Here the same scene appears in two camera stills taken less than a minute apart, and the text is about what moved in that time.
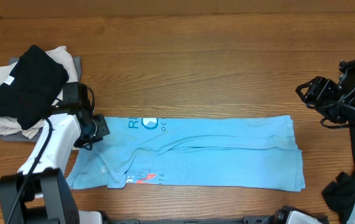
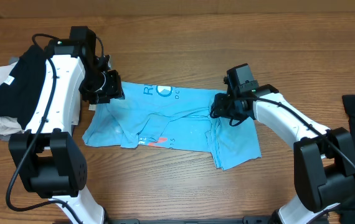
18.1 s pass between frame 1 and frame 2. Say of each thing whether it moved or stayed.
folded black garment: stayed
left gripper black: moved
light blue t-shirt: moved
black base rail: stayed
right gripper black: moved
